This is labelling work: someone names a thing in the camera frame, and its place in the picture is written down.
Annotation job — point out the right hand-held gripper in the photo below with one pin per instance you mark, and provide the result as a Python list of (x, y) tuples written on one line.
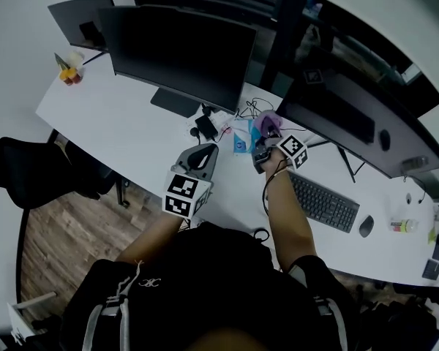
[(292, 148)]

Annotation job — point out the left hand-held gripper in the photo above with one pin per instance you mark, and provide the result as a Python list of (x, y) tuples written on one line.
[(179, 192)]

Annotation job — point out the purple cloth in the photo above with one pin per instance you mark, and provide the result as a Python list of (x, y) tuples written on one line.
[(259, 123)]

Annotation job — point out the wide black monitor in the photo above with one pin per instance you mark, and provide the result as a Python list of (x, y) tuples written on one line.
[(351, 115)]

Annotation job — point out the person's right forearm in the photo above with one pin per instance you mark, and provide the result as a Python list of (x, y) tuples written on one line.
[(289, 218)]

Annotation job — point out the person's left forearm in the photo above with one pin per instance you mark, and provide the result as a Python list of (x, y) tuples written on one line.
[(150, 240)]

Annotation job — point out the black monitor with square base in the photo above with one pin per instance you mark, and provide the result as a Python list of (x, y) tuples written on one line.
[(179, 53)]

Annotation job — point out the black monitor with splayed legs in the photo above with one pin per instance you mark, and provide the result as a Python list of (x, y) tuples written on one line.
[(73, 20)]

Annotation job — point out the black power adapter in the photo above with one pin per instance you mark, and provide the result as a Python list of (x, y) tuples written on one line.
[(206, 126)]

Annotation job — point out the blue tissue pack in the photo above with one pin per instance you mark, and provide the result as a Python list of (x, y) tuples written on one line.
[(243, 137)]

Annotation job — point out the black mouse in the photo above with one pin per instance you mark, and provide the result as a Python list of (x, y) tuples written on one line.
[(366, 226)]

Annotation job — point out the person's black clothing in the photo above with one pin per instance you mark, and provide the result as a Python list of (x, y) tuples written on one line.
[(212, 287)]

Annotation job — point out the bottle with yellow-green label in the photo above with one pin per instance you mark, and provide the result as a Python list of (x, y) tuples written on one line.
[(404, 225)]

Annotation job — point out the orange snack cups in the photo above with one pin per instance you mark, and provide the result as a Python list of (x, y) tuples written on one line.
[(71, 73)]

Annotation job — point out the black office chair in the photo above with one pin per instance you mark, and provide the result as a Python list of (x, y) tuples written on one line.
[(417, 324), (33, 170)]

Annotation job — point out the green packet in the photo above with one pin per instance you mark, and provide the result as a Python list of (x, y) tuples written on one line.
[(432, 235)]

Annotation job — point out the small black keyboard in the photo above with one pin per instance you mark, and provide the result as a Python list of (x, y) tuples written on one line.
[(431, 269)]

